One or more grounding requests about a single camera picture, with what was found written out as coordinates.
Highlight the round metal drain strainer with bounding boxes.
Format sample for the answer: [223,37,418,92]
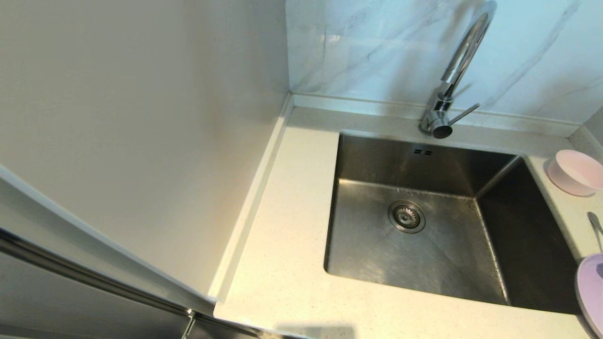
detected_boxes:
[388,201,426,234]

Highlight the pink plastic bowl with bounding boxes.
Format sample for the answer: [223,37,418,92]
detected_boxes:
[547,149,603,197]

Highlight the white cabinet side panel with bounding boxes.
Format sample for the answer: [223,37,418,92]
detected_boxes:
[0,0,291,316]

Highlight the metal spoon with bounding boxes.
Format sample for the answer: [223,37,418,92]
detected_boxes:
[587,212,603,252]

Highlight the grey appliance door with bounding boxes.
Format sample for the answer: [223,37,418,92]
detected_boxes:
[0,179,264,339]

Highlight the stainless steel sink basin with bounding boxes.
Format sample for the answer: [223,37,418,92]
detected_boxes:
[324,132,581,315]

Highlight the lilac plastic plate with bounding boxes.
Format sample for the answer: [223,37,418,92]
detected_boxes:
[575,253,603,337]

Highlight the chrome appliance handle rail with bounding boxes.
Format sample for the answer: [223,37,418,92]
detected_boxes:
[0,229,196,318]

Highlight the chrome gooseneck faucet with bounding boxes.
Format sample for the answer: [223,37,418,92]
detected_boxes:
[419,0,498,139]

